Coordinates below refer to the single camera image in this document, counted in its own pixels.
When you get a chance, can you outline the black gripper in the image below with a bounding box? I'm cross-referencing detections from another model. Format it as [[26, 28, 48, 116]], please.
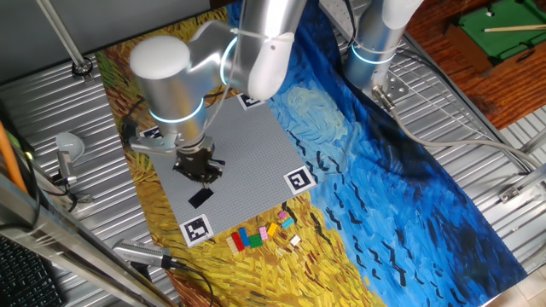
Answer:
[[172, 143, 226, 188]]

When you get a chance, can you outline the black Lego plate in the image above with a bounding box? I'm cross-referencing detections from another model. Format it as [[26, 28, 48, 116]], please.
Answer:
[[188, 187, 215, 210]]

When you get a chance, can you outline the grey Lego baseplate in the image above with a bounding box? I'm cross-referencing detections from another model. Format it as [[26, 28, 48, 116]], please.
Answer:
[[139, 92, 317, 249]]

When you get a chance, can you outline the red Lego brick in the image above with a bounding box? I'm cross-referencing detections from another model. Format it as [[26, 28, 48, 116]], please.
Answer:
[[230, 231, 246, 252]]

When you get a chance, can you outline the black white fiducial marker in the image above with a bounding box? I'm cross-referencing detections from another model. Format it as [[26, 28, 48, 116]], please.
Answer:
[[178, 213, 215, 249], [236, 92, 265, 111], [139, 125, 164, 140], [283, 165, 317, 196]]

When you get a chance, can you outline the white dome lamp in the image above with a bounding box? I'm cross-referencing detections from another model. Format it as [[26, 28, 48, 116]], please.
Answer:
[[54, 131, 86, 185]]

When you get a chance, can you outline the painted print tablecloth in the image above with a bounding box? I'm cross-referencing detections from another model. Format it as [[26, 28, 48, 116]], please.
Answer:
[[93, 3, 530, 307]]

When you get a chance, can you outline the silver pole with base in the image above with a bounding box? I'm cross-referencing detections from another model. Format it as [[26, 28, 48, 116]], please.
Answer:
[[36, 0, 95, 83]]

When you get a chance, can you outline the orange tube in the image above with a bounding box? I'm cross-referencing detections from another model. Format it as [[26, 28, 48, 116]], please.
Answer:
[[0, 121, 29, 195]]

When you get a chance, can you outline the silver robot mounting plate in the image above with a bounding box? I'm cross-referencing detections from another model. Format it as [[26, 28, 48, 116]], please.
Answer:
[[370, 70, 409, 110]]

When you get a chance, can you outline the black keyboard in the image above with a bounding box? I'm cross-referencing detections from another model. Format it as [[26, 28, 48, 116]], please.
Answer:
[[0, 235, 66, 307]]

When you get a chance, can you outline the aluminium strut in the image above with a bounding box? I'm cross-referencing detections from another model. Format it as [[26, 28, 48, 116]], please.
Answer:
[[497, 164, 546, 205]]

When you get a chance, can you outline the green mini pool table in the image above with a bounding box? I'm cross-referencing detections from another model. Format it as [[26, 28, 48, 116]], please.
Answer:
[[445, 0, 546, 74]]

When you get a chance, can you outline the wooden cue stick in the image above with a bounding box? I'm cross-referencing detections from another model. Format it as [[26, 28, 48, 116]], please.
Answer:
[[484, 24, 546, 33]]

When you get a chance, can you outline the silver camera bracket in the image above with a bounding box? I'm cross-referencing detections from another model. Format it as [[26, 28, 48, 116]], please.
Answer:
[[129, 132, 180, 155]]

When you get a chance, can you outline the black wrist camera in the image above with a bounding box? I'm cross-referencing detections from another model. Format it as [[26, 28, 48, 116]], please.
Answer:
[[120, 117, 138, 148]]

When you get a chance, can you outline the black camera cable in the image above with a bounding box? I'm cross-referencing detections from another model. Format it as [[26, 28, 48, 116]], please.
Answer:
[[169, 258, 215, 307]]

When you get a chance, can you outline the silver bar camera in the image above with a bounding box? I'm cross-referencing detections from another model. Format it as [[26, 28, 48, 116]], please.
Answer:
[[112, 238, 175, 270]]

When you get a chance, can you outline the grey bracket black ring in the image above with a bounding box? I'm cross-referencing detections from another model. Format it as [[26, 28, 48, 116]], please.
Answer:
[[50, 172, 94, 205]]

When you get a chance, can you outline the aluminium frame rail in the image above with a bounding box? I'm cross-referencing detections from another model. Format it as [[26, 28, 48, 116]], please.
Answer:
[[0, 172, 174, 307]]

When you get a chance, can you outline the thick grey cable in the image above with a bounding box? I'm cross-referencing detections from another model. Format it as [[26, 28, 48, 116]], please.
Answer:
[[371, 84, 546, 171]]

